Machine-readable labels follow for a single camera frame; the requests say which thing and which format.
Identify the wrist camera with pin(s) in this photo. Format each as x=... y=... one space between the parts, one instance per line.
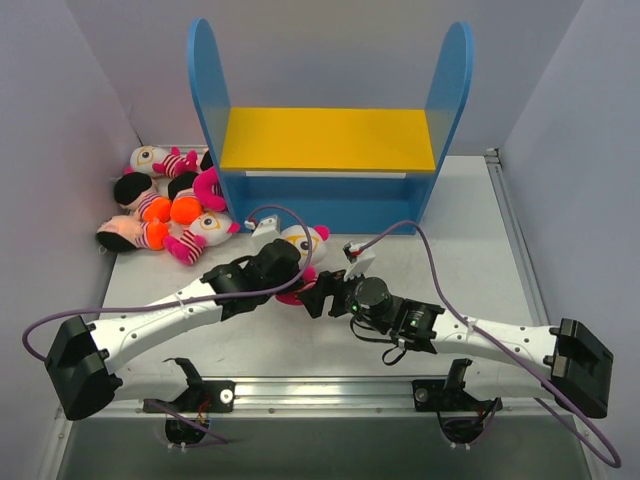
x=264 y=231
x=360 y=259

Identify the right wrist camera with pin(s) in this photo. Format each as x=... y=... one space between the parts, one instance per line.
x=360 y=259

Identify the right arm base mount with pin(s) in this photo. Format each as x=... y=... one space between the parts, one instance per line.
x=448 y=394

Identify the white plush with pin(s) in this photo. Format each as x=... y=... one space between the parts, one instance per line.
x=159 y=162
x=316 y=249
x=208 y=230

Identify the black-haired doll, lower left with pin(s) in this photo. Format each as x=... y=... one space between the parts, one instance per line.
x=122 y=234

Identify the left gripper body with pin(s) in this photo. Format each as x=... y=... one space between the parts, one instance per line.
x=288 y=255

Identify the black-haired doll, centre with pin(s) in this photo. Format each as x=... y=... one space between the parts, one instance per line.
x=185 y=207

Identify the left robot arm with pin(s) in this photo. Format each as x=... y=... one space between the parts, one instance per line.
x=92 y=364

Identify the aluminium front rail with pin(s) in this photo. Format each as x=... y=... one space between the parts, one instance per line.
x=338 y=396

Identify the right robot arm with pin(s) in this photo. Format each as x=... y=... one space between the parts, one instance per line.
x=567 y=362

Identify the black-haired doll, upper left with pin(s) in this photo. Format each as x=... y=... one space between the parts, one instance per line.
x=137 y=193

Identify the blue and yellow toy shelf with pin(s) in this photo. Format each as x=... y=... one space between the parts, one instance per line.
x=355 y=170

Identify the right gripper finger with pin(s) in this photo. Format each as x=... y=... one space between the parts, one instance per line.
x=313 y=299
x=331 y=280

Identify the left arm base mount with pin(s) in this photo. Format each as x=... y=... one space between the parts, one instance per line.
x=212 y=396

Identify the pink plush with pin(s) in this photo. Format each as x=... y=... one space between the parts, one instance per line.
x=208 y=192

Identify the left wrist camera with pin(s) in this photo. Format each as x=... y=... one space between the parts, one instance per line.
x=264 y=231

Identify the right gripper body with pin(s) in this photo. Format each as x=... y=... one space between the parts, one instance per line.
x=333 y=295

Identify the white plush, back corner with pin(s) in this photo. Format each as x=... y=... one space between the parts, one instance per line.
x=159 y=162

